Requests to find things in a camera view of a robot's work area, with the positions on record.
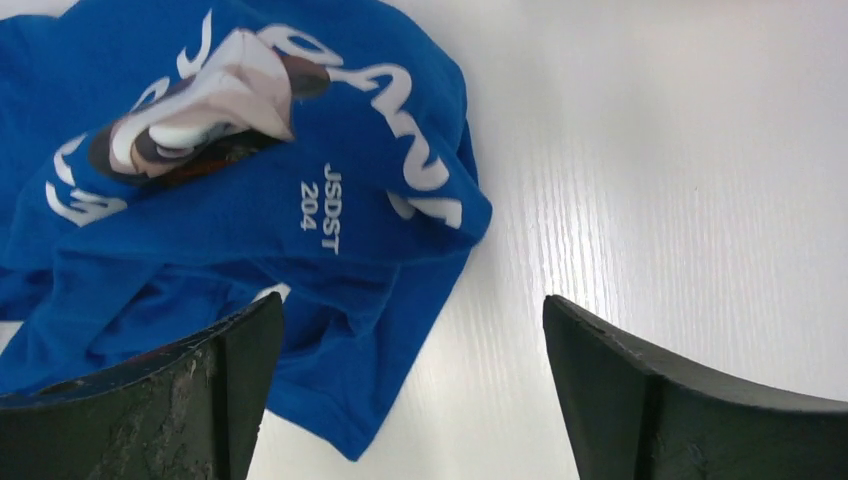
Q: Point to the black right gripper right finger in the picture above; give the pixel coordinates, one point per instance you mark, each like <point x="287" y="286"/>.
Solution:
<point x="635" y="410"/>

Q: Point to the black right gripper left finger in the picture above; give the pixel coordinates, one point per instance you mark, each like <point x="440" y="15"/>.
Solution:
<point x="191" y="409"/>

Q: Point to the blue panda print t-shirt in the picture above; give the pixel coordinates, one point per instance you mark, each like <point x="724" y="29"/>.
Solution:
<point x="163" y="162"/>

